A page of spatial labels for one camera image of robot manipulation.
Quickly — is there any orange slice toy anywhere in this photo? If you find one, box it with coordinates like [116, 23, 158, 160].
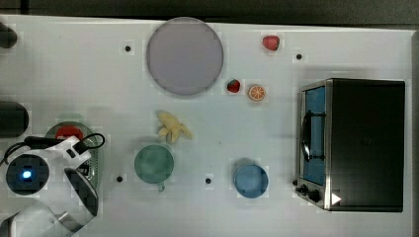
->
[247, 85, 266, 102]

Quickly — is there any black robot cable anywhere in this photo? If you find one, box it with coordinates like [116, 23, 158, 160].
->
[0, 132, 107, 166]

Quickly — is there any peeled banana toy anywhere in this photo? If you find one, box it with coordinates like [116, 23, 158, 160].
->
[157, 112, 193, 143]

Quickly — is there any red strawberry toy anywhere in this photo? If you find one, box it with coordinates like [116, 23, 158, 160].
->
[226, 79, 241, 93]

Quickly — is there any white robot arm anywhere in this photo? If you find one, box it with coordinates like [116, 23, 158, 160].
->
[1, 136, 99, 237]

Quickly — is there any grey round plate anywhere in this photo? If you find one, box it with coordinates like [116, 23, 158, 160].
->
[146, 17, 224, 96]

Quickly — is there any green oval strainer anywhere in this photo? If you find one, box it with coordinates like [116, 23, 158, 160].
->
[45, 114, 101, 188]

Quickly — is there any blue cup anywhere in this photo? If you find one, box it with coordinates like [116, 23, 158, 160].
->
[233, 164, 269, 198]

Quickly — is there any green cup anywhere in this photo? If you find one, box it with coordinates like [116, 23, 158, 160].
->
[134, 144, 174, 193]

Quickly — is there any black cylinder at table edge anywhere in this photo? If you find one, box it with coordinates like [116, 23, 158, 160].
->
[0, 23, 18, 48]

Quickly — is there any red apple toy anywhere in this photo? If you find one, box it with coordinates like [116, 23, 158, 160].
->
[262, 36, 281, 51]

